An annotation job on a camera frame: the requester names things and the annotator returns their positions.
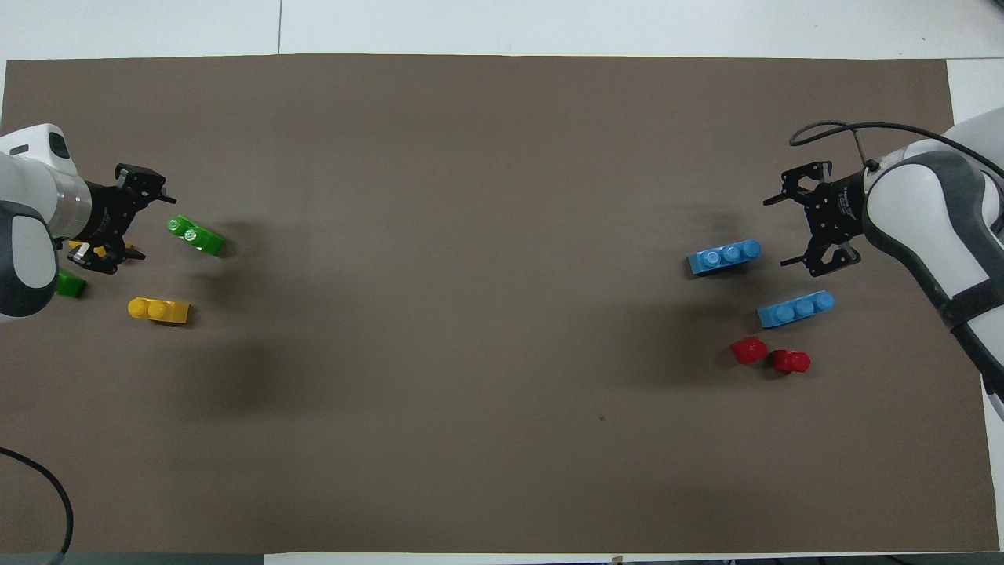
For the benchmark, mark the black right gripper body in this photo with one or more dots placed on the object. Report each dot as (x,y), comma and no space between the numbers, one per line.
(839,208)

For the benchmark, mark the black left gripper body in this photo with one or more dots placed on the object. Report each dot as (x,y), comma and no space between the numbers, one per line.
(106,213)

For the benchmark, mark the green two-stud toy brick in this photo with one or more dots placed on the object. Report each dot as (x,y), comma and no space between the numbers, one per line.
(200,239)
(70,285)

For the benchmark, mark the blue three-stud toy brick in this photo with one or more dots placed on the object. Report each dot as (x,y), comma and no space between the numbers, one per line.
(722,260)
(792,312)

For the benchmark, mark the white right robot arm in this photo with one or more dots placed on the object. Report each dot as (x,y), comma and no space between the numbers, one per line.
(910,204)

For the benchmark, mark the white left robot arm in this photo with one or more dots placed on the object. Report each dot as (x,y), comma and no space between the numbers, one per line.
(31,180)

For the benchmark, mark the yellow two-stud toy brick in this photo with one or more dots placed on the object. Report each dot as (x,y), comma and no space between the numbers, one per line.
(161,312)
(100,252)

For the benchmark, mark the red single-stud toy brick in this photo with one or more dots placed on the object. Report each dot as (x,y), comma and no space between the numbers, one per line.
(791,361)
(747,351)

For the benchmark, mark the brown table mat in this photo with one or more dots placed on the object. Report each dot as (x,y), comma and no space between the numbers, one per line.
(486,235)

